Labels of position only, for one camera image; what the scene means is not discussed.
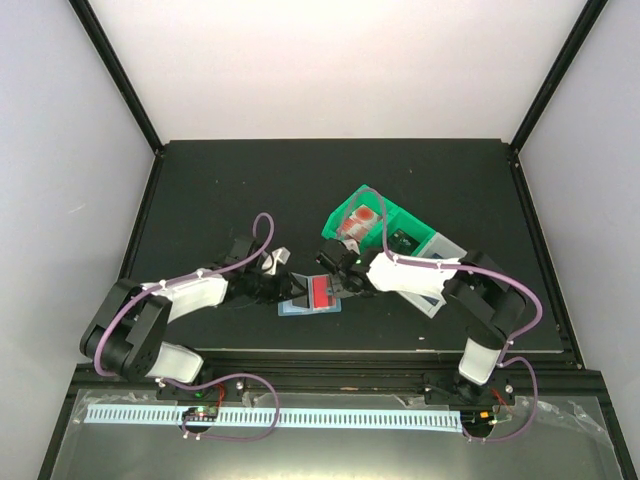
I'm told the blue card holder wallet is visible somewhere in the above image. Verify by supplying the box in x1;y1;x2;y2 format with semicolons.
278;273;342;317

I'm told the green bin with red cards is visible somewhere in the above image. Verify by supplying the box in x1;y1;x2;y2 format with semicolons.
321;185;399;250

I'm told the green bin with black cards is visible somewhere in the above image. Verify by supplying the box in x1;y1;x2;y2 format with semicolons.
386;207;436;256

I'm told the white bin with blue cards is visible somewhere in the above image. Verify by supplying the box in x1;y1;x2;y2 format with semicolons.
399;233;467;318

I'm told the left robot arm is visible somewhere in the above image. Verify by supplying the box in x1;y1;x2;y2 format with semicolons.
79;237;307;399

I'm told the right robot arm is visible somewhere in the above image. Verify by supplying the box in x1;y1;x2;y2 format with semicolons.
316;239;527;403

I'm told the red white credit card stack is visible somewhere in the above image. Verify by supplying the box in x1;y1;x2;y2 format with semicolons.
338;204;381;242

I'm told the black credit card stack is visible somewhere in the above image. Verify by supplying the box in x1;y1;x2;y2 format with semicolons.
388;229;420;255

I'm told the blue credit card stack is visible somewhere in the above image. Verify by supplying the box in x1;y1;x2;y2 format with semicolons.
421;295;445;308

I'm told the left small circuit board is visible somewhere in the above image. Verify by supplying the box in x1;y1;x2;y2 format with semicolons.
181;405;219;429

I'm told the small circuit board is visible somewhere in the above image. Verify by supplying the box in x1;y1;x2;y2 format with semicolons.
181;405;219;429
464;410;513;427

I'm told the right small circuit board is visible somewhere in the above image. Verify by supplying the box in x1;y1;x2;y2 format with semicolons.
464;410;513;427

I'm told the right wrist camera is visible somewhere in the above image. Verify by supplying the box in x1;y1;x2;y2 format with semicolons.
341;238;360;255

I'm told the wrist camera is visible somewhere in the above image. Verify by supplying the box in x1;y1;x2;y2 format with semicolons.
260;247;290;276
341;238;360;255

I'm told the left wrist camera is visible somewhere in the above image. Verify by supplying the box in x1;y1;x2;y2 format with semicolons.
260;247;290;276

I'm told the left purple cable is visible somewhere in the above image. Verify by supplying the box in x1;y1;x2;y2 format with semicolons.
92;213;281;444

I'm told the purple cable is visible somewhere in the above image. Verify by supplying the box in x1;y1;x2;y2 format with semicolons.
339;188;545;445
92;213;281;444

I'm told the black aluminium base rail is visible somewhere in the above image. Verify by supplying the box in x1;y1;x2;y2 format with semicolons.
74;349;601;401

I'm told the white slotted cable duct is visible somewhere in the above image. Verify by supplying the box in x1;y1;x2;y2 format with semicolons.
84;404;463;433

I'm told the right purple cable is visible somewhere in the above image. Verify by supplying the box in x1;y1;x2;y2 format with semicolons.
339;188;545;445

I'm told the left black frame post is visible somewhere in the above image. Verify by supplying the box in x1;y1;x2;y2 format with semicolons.
68;0;164;154

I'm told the black frame post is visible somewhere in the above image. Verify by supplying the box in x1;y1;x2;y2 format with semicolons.
68;0;164;154
508;0;611;151

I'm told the right black frame post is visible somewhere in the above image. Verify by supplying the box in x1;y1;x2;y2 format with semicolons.
508;0;611;151

